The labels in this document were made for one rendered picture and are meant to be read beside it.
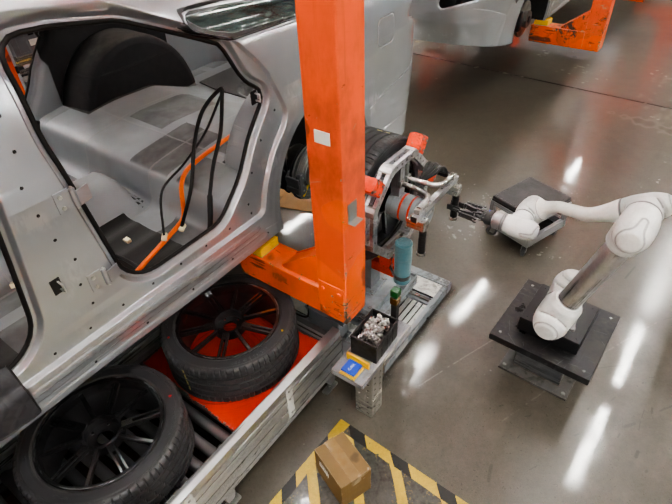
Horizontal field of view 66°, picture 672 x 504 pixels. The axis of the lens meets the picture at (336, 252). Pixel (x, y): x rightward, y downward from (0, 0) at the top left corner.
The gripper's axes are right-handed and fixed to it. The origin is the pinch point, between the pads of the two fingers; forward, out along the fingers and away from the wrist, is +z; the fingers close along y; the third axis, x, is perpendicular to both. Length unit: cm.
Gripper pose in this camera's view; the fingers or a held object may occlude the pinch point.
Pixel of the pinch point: (455, 205)
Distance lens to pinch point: 269.8
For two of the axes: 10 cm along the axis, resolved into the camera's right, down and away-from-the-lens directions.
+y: 5.8, -5.4, 6.1
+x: -0.4, -7.7, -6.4
